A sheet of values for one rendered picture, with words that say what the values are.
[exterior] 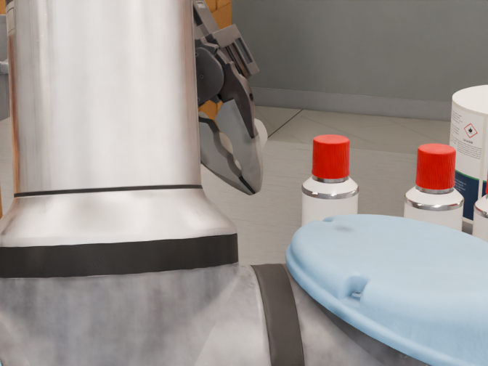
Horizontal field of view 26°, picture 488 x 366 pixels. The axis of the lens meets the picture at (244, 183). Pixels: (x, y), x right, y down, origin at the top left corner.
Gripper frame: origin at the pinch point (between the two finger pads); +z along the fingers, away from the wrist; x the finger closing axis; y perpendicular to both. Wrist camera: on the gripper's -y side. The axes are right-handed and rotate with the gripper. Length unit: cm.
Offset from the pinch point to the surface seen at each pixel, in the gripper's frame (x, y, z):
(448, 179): -17.6, -0.7, 7.0
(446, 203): -16.7, -1.6, 8.7
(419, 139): 101, 396, 62
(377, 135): 118, 396, 52
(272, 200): 23, 54, 10
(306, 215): -4.7, -1.8, 4.7
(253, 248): 20.0, 33.7, 12.0
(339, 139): -10.2, 0.1, 0.0
